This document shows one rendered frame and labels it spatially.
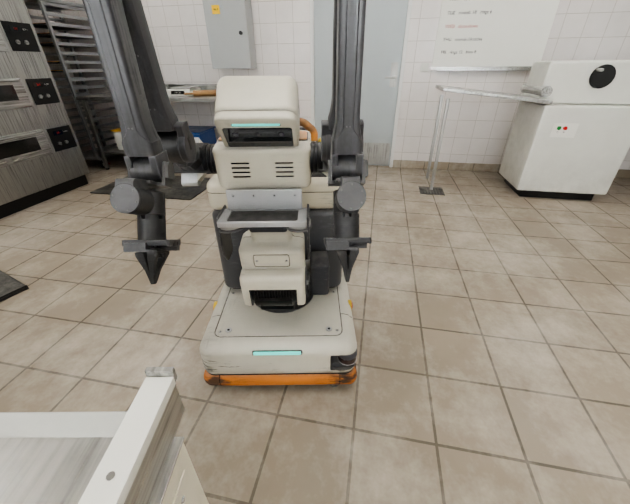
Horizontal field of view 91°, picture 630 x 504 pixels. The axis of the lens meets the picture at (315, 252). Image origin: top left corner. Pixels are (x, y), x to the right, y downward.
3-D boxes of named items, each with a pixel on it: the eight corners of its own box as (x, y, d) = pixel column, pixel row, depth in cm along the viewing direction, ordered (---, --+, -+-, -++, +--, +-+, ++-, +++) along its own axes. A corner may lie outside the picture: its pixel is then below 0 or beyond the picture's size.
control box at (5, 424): (170, 497, 41) (138, 439, 34) (-13, 498, 41) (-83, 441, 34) (180, 467, 44) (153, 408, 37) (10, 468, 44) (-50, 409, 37)
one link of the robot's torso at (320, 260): (264, 288, 140) (258, 239, 127) (327, 287, 140) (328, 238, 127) (255, 332, 117) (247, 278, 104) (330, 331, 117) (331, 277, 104)
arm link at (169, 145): (194, 140, 86) (174, 140, 86) (177, 121, 76) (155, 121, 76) (192, 173, 85) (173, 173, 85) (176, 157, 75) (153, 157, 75)
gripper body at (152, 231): (168, 248, 67) (167, 213, 66) (120, 248, 67) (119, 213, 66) (181, 247, 73) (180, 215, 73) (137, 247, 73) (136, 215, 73)
